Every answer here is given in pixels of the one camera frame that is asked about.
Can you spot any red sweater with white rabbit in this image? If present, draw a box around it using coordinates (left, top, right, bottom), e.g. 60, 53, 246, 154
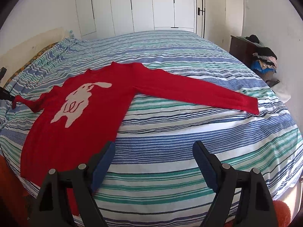
12, 61, 259, 218

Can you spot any orange floral bed sheet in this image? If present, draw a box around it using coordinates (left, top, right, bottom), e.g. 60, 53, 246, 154
3, 42, 58, 88

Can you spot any blue green striped bedspread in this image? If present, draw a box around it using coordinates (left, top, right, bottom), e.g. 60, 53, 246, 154
1, 31, 302, 226

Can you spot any cream padded headboard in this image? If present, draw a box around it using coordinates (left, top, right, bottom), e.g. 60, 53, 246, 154
1, 27, 69, 74

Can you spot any dark wooden nightstand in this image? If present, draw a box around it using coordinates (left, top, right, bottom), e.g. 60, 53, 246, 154
229, 35, 257, 68

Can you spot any white pillow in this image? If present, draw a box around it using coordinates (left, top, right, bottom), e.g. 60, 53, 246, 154
271, 82, 291, 103

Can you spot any white door with black handle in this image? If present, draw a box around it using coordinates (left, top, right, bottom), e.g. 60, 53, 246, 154
196, 0, 205, 38

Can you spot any white built-in wardrobe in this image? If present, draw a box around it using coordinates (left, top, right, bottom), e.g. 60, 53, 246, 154
76, 0, 196, 40

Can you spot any pile of assorted clothes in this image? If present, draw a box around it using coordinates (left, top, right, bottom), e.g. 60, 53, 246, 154
245, 34, 279, 87

